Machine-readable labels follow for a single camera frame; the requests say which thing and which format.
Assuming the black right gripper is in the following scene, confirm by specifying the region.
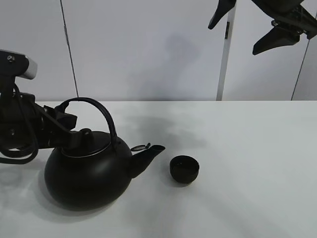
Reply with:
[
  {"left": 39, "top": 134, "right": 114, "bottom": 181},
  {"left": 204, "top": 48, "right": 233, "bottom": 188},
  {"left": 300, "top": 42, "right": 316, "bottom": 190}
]
[{"left": 208, "top": 0, "right": 317, "bottom": 55}]

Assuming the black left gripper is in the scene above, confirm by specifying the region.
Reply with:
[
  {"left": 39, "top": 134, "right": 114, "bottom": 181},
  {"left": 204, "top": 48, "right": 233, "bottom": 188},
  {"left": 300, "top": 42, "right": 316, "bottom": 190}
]
[{"left": 0, "top": 93, "right": 82, "bottom": 150}]

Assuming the black round teapot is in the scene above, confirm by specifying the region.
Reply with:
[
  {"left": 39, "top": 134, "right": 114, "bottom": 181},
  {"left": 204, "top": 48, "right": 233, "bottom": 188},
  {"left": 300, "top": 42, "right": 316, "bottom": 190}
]
[{"left": 44, "top": 97, "right": 165, "bottom": 211}]

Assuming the small black teacup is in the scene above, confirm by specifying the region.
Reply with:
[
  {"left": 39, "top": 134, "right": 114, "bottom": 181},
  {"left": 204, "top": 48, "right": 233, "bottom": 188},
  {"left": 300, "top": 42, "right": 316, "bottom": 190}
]
[{"left": 169, "top": 155, "right": 200, "bottom": 185}]

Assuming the white vertical wall post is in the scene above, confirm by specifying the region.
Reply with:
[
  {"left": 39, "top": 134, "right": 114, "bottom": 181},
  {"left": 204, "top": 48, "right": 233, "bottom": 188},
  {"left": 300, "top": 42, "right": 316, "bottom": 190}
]
[{"left": 216, "top": 6, "right": 236, "bottom": 101}]

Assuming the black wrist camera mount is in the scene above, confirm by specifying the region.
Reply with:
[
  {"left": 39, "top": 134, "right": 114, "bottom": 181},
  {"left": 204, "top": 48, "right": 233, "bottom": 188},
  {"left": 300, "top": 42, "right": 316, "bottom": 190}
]
[{"left": 0, "top": 49, "right": 38, "bottom": 97}]

